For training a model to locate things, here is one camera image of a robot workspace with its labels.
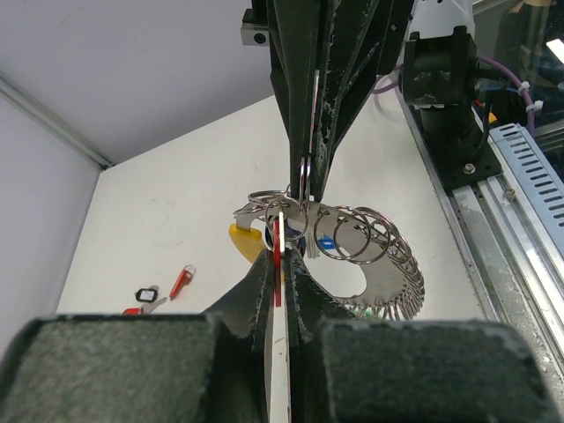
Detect aluminium mounting rail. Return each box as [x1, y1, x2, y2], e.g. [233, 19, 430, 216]
[399, 105, 563, 394]

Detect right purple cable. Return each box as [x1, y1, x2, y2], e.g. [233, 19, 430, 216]
[372, 55, 545, 137]

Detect green tag key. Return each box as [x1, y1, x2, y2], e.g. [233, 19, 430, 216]
[352, 307, 374, 318]

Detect red tag key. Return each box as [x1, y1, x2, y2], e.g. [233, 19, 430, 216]
[273, 211, 286, 308]
[122, 298, 167, 315]

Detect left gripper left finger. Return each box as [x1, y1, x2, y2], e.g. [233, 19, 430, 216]
[1, 251, 274, 422]

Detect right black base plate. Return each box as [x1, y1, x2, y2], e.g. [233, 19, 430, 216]
[418, 105, 501, 193]

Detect black key tag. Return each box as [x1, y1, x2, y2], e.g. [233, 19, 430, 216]
[134, 286, 160, 304]

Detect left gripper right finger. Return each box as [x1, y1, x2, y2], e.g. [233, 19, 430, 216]
[283, 250, 553, 422]

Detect blue tag key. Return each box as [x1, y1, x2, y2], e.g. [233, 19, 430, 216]
[286, 223, 335, 250]

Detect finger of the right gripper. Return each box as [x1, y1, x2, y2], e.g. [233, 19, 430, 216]
[266, 1, 320, 200]
[310, 1, 414, 202]

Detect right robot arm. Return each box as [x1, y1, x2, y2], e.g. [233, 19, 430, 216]
[266, 1, 481, 201]

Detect red tag with ring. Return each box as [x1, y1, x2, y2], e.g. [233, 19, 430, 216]
[168, 264, 196, 301]

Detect white slotted cable duct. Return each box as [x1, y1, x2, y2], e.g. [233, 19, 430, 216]
[489, 124, 563, 254]

